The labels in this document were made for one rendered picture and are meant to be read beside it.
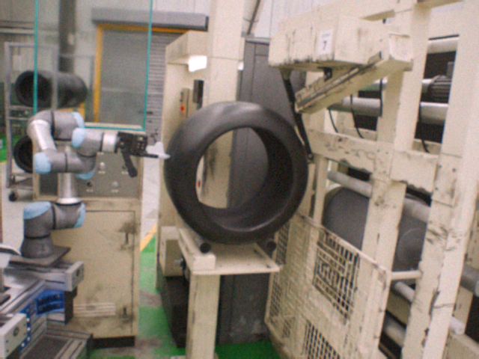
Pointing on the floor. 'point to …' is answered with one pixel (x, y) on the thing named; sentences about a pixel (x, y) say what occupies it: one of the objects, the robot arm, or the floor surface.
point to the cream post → (214, 164)
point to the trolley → (22, 155)
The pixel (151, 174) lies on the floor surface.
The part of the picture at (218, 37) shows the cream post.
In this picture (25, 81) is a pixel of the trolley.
